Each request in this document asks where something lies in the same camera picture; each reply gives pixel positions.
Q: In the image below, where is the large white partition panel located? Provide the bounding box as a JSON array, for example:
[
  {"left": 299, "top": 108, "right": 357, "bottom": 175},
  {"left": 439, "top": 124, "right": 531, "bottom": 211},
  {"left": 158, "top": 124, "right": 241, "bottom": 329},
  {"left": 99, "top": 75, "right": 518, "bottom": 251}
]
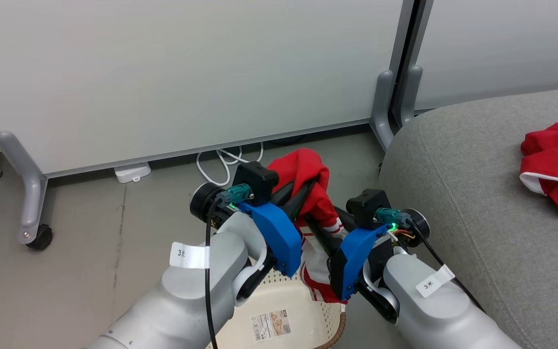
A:
[{"left": 0, "top": 0, "right": 416, "bottom": 179}]

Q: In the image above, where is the pink perforated laundry basket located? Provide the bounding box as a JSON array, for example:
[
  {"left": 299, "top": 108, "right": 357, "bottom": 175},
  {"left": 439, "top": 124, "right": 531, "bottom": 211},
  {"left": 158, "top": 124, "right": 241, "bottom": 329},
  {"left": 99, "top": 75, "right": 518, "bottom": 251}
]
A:
[{"left": 205, "top": 264, "right": 348, "bottom": 349}]

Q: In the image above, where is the narrow white partition panel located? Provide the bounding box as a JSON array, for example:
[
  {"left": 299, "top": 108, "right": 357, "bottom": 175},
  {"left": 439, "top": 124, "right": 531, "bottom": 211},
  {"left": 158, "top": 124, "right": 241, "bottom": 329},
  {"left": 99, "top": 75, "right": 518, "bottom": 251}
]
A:
[{"left": 412, "top": 0, "right": 558, "bottom": 111}]

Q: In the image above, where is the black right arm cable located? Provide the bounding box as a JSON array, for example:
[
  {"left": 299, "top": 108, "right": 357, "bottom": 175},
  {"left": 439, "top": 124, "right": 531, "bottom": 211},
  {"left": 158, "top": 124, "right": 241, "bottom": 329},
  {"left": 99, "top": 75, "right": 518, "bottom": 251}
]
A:
[{"left": 406, "top": 219, "right": 484, "bottom": 312}]

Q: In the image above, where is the red garment with white stripes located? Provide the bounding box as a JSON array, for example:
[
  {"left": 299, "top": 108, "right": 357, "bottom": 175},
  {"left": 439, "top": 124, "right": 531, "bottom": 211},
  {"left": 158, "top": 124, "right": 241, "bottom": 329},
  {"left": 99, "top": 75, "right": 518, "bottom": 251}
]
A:
[{"left": 266, "top": 148, "right": 353, "bottom": 304}]

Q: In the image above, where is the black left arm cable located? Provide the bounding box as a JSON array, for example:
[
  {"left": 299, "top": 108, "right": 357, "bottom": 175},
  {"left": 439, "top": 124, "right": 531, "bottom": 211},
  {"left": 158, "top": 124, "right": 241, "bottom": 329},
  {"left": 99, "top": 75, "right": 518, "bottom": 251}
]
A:
[{"left": 204, "top": 193, "right": 228, "bottom": 349}]

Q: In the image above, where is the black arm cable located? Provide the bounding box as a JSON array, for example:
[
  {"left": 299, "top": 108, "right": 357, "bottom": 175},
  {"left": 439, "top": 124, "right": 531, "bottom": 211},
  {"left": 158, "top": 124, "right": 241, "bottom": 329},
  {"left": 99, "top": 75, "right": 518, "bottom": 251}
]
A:
[
  {"left": 406, "top": 219, "right": 484, "bottom": 312},
  {"left": 204, "top": 193, "right": 228, "bottom": 349}
]

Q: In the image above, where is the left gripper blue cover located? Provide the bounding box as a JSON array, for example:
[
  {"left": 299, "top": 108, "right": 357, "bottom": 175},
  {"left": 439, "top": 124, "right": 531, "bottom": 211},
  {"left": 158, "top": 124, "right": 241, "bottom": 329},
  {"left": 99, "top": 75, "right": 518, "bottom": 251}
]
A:
[{"left": 189, "top": 179, "right": 319, "bottom": 279}]

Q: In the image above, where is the grey partition leg with caster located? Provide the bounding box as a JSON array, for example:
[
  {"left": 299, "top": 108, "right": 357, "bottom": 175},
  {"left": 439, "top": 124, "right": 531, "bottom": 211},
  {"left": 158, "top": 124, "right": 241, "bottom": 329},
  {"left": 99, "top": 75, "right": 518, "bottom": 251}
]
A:
[{"left": 0, "top": 130, "right": 48, "bottom": 245}]

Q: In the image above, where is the white cable tag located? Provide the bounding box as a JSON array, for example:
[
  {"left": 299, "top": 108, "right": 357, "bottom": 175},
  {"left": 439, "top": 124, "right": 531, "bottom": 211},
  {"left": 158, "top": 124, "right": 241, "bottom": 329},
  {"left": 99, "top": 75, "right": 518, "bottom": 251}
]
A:
[
  {"left": 170, "top": 241, "right": 211, "bottom": 270},
  {"left": 415, "top": 264, "right": 456, "bottom": 299}
]

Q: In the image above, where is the coiled white power cable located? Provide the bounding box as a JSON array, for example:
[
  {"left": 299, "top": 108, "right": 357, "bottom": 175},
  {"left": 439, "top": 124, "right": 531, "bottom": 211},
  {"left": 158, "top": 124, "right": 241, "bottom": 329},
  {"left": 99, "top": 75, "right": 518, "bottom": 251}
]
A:
[{"left": 195, "top": 142, "right": 264, "bottom": 188}]

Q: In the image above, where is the barcode sticker in basket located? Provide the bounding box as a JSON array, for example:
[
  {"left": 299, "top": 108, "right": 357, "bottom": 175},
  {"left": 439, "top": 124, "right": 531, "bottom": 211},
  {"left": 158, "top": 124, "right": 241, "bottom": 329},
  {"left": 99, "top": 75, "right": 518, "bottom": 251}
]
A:
[{"left": 251, "top": 310, "right": 293, "bottom": 343}]

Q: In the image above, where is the black caster wheel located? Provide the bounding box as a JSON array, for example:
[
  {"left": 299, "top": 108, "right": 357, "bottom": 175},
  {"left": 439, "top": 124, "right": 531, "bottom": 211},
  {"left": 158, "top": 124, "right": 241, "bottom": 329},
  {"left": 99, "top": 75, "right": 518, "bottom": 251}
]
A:
[{"left": 26, "top": 223, "right": 53, "bottom": 251}]

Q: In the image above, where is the white power strip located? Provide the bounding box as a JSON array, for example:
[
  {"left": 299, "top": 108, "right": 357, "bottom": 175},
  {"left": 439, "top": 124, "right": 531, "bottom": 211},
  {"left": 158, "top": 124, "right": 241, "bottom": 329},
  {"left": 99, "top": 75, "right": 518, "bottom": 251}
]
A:
[{"left": 113, "top": 162, "right": 153, "bottom": 184}]

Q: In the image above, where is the red garment with white hem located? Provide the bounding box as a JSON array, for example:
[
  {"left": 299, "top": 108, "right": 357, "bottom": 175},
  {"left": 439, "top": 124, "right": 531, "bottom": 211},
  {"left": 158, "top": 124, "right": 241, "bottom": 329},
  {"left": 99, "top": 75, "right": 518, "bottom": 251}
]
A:
[{"left": 519, "top": 122, "right": 558, "bottom": 227}]

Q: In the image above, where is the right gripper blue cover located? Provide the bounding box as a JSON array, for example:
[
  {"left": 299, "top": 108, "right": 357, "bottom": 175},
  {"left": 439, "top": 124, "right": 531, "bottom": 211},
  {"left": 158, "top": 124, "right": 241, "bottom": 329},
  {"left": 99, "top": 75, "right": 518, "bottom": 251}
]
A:
[{"left": 303, "top": 207, "right": 431, "bottom": 301}]

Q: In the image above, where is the grey fabric sofa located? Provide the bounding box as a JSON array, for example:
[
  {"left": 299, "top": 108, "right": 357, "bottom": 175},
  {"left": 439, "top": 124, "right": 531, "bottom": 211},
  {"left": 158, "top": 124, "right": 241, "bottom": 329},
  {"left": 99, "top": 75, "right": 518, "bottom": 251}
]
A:
[{"left": 377, "top": 86, "right": 558, "bottom": 349}]

